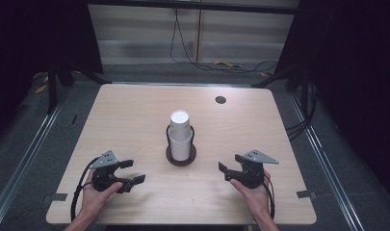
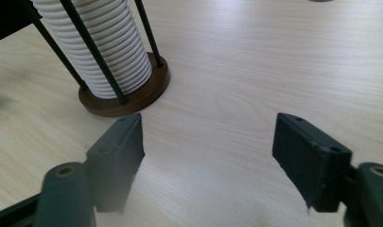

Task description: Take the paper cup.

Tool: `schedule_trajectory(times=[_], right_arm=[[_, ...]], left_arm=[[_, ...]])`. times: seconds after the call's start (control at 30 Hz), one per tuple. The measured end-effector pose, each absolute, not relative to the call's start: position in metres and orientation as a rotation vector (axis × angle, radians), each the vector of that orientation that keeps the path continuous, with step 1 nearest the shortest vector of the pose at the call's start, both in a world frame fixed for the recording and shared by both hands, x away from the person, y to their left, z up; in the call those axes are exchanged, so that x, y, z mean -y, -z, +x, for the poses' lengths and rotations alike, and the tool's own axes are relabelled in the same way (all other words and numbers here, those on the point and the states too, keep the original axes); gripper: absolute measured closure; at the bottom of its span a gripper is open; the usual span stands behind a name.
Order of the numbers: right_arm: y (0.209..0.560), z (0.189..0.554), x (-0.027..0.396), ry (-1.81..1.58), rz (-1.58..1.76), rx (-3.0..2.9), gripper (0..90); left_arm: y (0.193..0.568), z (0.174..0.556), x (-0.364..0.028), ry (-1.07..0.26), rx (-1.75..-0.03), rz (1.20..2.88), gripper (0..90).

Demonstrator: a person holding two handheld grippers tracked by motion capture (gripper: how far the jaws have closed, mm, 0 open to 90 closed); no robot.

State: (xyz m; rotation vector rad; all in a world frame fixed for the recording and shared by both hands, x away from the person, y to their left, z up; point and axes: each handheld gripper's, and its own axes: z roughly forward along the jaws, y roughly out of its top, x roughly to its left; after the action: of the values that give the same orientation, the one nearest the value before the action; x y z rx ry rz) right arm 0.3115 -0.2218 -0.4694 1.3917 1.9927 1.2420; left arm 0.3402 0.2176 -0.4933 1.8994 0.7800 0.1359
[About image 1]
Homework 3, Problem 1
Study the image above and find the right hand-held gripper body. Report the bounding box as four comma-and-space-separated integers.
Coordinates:
235, 149, 279, 190

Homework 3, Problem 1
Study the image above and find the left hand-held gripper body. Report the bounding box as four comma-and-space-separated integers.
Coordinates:
89, 149, 123, 193

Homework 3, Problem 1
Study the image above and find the dark wood wire cup holder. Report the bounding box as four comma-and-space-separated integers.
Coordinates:
166, 124, 197, 167

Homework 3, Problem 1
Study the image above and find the stack of white paper cups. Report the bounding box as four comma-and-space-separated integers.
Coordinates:
168, 109, 195, 162

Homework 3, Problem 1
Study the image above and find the person's right hand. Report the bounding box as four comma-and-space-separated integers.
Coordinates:
230, 169, 273, 223

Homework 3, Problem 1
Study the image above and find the person's left hand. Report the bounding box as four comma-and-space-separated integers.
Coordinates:
81, 170, 123, 219

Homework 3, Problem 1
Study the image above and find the grey tape piece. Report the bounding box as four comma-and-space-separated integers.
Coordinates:
296, 190, 317, 200
42, 192, 68, 203

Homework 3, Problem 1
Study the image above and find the black metal stand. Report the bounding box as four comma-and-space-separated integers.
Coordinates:
46, 61, 112, 114

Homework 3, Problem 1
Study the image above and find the black curtain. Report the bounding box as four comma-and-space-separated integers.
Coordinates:
273, 0, 390, 196
0, 0, 104, 143

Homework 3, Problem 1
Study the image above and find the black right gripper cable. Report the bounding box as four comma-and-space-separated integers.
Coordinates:
263, 174, 276, 220

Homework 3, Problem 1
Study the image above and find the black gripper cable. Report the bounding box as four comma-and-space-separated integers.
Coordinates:
70, 157, 101, 222
263, 174, 276, 220

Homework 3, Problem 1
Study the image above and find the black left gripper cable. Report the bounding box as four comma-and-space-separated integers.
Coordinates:
70, 157, 101, 222

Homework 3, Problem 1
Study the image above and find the bundle of black floor cables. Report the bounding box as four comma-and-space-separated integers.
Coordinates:
285, 82, 320, 141

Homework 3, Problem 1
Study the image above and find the metal floor rail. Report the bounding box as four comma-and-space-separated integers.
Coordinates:
0, 86, 73, 223
288, 92, 366, 231

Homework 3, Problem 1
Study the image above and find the black hanging wall cable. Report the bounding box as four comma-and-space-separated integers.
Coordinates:
169, 8, 278, 74

